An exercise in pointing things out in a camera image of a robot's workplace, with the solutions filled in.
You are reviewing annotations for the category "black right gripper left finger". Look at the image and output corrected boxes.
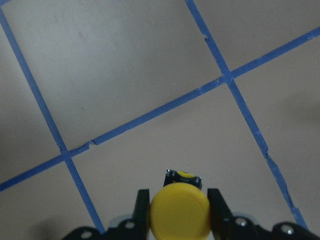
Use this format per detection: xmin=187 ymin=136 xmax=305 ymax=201
xmin=107 ymin=189 xmax=150 ymax=240

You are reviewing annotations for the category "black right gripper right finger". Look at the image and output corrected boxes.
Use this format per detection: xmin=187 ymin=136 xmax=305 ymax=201
xmin=207 ymin=188 xmax=258 ymax=240

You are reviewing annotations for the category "yellow push button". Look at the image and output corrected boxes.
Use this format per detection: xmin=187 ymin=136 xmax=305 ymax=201
xmin=149 ymin=169 xmax=211 ymax=240

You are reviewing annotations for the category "brown paper table cover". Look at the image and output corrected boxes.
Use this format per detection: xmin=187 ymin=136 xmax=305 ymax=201
xmin=0 ymin=0 xmax=320 ymax=240

